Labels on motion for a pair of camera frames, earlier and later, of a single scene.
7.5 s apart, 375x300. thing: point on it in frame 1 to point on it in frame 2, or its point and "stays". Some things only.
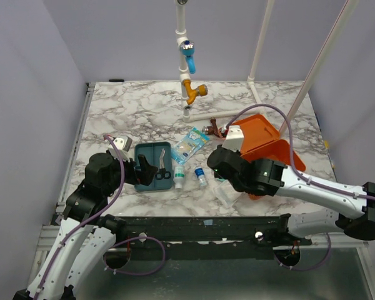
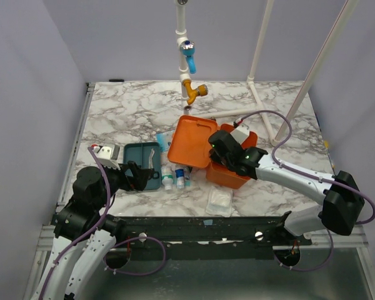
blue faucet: (187, 48) stays
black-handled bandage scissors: (162, 172) to (155, 174)
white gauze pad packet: (224, 190) to (220, 202)
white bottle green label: (179, 177) to (167, 174)
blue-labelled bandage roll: (199, 172) to (180, 178)
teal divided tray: (159, 154) stays
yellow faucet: (201, 90) stays
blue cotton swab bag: (189, 145) to (162, 139)
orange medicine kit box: (260, 141) to (189, 145)
